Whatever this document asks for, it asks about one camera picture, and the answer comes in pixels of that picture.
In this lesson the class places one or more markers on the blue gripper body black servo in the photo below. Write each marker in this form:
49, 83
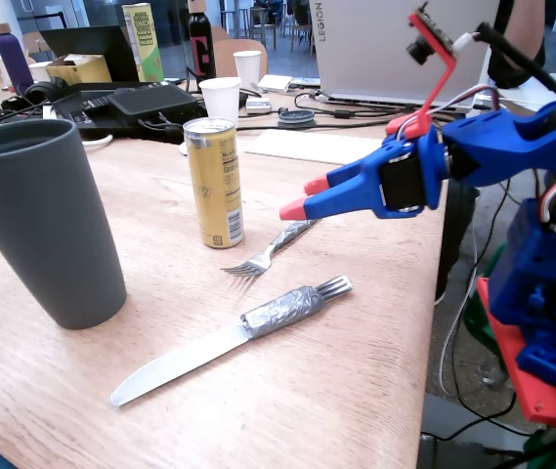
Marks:
366, 188

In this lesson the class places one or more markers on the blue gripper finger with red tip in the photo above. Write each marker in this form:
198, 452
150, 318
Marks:
336, 202
351, 168

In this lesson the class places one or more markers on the yellow drink can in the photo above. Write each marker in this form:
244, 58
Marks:
214, 195

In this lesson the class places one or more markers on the person forearm black sleeve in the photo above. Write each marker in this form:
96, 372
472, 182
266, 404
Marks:
522, 44

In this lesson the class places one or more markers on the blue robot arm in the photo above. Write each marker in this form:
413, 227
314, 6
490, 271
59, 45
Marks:
526, 141

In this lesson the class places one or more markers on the black table leg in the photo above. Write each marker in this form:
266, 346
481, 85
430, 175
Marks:
456, 234

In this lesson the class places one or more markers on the small white charger box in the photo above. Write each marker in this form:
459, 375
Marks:
258, 105

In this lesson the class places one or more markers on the white flat notepad box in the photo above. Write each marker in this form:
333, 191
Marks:
275, 83

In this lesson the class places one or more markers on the silver Legion laptop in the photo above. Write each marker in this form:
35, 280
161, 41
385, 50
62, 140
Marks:
370, 49

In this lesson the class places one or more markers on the small white paper cup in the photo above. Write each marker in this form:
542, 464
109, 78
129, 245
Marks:
248, 68

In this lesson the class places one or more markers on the large white paper cup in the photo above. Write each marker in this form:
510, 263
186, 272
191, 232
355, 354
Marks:
221, 100

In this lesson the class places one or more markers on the green clamp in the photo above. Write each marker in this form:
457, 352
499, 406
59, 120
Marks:
480, 322

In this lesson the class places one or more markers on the white computer mouse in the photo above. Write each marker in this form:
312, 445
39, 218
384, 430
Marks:
183, 149

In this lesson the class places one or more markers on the wooden chair back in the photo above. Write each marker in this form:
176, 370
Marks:
224, 56

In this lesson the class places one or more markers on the black bottle pink logo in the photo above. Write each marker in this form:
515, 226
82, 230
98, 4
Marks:
201, 49

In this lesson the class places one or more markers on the black electronics box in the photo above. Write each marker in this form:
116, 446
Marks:
153, 105

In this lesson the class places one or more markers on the green yellow carton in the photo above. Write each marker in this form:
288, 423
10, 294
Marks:
143, 44

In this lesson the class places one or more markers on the black flat desk device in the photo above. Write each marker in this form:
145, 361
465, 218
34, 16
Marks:
87, 110

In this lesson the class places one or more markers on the black laptop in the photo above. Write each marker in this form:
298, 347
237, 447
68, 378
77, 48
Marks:
92, 46

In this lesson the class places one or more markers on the yellow cardboard box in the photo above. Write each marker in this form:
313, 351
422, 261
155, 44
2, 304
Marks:
79, 71

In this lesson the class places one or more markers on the grey plastic cup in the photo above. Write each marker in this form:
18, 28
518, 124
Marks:
43, 220

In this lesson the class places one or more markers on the black headphones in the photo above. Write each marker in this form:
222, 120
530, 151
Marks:
38, 93

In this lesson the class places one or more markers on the purple bottle wooden cap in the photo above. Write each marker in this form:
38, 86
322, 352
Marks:
13, 58

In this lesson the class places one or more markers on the red camera mount with camera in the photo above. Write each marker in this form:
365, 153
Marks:
441, 88

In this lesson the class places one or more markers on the red robot base plate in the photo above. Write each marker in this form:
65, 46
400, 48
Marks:
517, 352

